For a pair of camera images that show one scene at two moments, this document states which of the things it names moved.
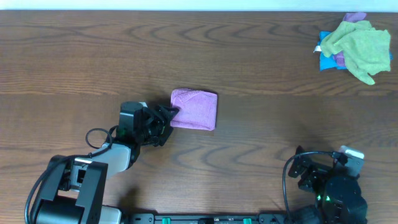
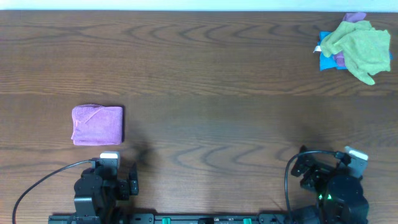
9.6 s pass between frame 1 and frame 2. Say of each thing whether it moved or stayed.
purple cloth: moved
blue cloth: stayed
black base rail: stayed
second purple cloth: stayed
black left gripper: moved
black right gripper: stayed
